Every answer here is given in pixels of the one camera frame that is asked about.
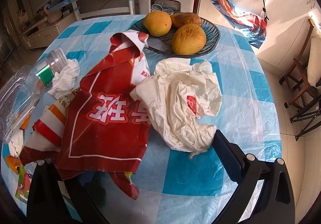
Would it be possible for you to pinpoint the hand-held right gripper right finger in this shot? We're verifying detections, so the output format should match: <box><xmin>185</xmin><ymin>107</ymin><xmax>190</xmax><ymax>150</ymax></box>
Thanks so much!
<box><xmin>212</xmin><ymin>129</ymin><xmax>296</xmax><ymax>224</ymax></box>

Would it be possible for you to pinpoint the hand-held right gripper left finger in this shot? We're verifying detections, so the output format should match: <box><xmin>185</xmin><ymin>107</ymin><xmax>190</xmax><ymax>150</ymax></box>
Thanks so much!
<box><xmin>26</xmin><ymin>159</ymin><xmax>111</xmax><ymax>224</ymax></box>

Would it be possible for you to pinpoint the cartoon print wrapper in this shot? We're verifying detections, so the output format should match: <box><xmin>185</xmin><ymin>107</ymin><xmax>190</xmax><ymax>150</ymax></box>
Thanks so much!
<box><xmin>5</xmin><ymin>155</ymin><xmax>33</xmax><ymax>199</ymax></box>

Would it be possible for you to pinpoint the white plastic bag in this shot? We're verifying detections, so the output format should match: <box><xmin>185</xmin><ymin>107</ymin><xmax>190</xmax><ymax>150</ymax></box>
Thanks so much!
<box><xmin>130</xmin><ymin>59</ymin><xmax>223</xmax><ymax>159</ymax></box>

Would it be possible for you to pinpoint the white tissue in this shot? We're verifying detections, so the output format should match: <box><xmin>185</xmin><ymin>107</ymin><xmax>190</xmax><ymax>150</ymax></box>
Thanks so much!
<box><xmin>9</xmin><ymin>129</ymin><xmax>24</xmax><ymax>158</ymax></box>
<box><xmin>51</xmin><ymin>59</ymin><xmax>81</xmax><ymax>99</ymax></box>

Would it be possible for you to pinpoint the red printed packaging bag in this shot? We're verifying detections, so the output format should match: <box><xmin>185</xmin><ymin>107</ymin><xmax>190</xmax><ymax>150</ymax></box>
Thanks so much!
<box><xmin>19</xmin><ymin>32</ymin><xmax>151</xmax><ymax>201</ymax></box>

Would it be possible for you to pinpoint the orange striped paper packet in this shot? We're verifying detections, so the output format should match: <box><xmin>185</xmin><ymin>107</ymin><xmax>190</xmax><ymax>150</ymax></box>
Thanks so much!
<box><xmin>24</xmin><ymin>89</ymin><xmax>76</xmax><ymax>154</ymax></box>

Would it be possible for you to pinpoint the clear bottle with green label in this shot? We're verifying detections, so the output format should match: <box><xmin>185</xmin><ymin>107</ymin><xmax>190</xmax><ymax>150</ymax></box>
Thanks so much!
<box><xmin>22</xmin><ymin>48</ymin><xmax>69</xmax><ymax>104</ymax></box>

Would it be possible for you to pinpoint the blue checkered tablecloth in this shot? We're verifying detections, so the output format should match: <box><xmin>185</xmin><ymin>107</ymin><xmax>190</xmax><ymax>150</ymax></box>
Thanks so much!
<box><xmin>0</xmin><ymin>15</ymin><xmax>280</xmax><ymax>224</ymax></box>

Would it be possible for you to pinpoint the black folding chair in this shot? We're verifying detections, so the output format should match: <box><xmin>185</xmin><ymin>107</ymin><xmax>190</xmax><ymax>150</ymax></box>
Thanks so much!
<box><xmin>290</xmin><ymin>106</ymin><xmax>321</xmax><ymax>142</ymax></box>

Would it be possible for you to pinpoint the wooden chair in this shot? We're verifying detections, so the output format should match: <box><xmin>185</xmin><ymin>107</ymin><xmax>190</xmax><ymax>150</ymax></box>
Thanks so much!
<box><xmin>279</xmin><ymin>17</ymin><xmax>321</xmax><ymax>109</ymax></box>

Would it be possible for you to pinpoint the dark glass fruit plate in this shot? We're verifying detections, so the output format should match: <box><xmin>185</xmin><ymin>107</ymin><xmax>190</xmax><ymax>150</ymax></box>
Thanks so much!
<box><xmin>130</xmin><ymin>16</ymin><xmax>220</xmax><ymax>58</ymax></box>

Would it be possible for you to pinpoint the yellow mango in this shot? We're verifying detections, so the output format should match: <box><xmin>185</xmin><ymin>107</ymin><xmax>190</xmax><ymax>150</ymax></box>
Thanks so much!
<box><xmin>143</xmin><ymin>11</ymin><xmax>172</xmax><ymax>37</ymax></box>
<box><xmin>172</xmin><ymin>24</ymin><xmax>206</xmax><ymax>55</ymax></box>

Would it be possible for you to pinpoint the white cushion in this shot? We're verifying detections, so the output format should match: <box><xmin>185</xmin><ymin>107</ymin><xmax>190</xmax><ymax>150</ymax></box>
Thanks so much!
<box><xmin>307</xmin><ymin>27</ymin><xmax>321</xmax><ymax>86</ymax></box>

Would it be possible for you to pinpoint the brown spotted mango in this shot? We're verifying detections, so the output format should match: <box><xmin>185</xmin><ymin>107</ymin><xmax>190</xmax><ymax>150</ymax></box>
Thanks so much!
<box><xmin>171</xmin><ymin>13</ymin><xmax>202</xmax><ymax>28</ymax></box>

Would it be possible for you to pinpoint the white TV cabinet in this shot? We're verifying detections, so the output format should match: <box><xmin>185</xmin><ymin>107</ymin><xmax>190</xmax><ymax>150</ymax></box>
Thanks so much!
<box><xmin>19</xmin><ymin>17</ymin><xmax>62</xmax><ymax>50</ymax></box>

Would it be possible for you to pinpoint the pink vase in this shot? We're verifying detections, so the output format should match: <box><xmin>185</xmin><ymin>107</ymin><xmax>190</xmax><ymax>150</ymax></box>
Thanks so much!
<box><xmin>44</xmin><ymin>5</ymin><xmax>63</xmax><ymax>24</ymax></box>

